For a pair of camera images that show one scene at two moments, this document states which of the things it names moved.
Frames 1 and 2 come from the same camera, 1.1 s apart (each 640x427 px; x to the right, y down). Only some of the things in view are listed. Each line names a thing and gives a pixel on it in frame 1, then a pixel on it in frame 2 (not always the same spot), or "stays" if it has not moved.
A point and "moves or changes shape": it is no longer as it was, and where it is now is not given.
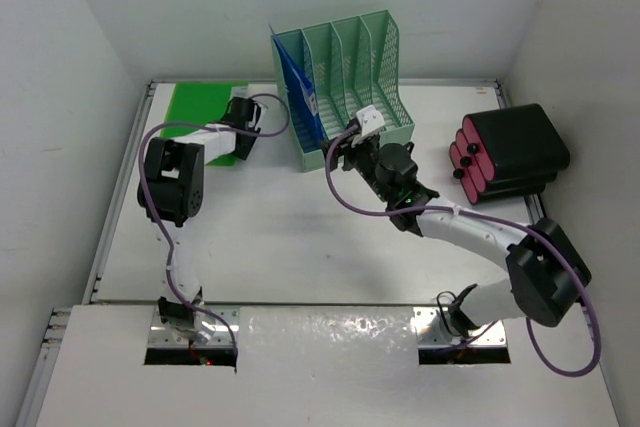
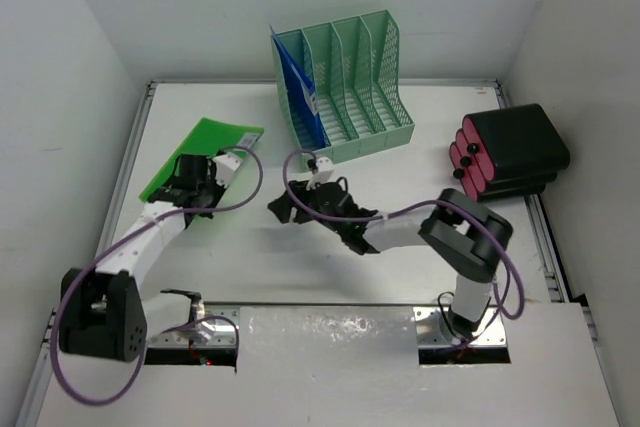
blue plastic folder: (304, 104) stays
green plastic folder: (199, 103) moves or changes shape
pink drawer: (471, 161) stays
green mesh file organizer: (353, 63) stays
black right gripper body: (363, 158) to (306, 197)
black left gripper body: (242, 151) to (211, 190)
